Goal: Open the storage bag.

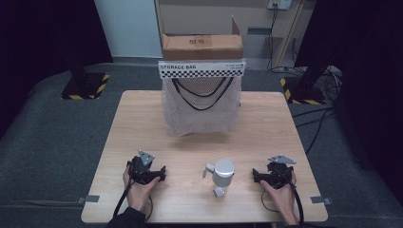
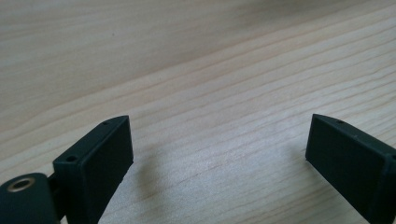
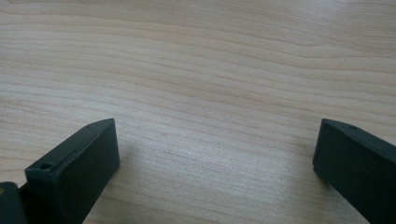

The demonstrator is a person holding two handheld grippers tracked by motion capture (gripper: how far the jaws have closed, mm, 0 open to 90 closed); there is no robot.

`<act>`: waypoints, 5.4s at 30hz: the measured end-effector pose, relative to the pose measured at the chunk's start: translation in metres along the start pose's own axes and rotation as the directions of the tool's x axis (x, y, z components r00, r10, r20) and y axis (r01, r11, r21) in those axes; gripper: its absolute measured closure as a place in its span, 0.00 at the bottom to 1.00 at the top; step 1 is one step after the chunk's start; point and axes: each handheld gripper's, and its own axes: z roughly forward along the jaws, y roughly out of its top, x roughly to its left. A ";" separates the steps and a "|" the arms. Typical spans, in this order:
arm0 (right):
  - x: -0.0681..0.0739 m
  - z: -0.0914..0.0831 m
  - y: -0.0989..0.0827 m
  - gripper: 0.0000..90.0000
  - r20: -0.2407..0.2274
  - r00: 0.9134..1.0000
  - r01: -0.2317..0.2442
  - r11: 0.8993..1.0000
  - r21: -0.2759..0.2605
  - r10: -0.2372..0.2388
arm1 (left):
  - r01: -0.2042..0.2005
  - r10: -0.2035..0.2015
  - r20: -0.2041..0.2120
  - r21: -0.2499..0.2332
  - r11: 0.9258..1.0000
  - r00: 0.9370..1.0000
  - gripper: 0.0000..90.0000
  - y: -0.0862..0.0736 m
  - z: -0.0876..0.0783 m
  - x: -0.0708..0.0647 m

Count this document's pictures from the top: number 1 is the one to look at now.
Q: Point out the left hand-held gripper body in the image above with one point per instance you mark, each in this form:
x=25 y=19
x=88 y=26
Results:
x=140 y=170

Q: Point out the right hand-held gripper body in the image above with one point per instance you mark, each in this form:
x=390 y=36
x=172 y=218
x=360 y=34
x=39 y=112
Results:
x=278 y=172

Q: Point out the person's left hand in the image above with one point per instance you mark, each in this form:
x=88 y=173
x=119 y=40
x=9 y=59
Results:
x=138 y=193

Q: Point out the person's right hand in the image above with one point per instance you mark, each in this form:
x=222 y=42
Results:
x=280 y=198

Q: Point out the silver cylindrical metal container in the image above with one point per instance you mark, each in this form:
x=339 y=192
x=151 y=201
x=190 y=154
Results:
x=223 y=174

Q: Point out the grey tape strip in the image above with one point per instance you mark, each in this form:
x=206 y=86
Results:
x=320 y=200
x=89 y=199

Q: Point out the white mesh bag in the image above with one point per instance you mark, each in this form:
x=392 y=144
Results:
x=201 y=110

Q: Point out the black stand base striped edge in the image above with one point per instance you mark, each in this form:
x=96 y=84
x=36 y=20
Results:
x=85 y=86
x=301 y=93

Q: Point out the brown cardboard box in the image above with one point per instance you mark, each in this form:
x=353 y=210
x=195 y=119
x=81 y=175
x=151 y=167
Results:
x=202 y=46

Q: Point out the black curtain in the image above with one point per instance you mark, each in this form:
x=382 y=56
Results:
x=47 y=47
x=364 y=63

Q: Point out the wooden beam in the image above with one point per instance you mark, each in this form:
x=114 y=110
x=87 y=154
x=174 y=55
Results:
x=290 y=31

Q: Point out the white panel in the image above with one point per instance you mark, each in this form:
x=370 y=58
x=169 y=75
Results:
x=128 y=28

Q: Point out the white wall socket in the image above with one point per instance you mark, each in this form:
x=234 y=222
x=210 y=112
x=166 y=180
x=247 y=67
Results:
x=279 y=3

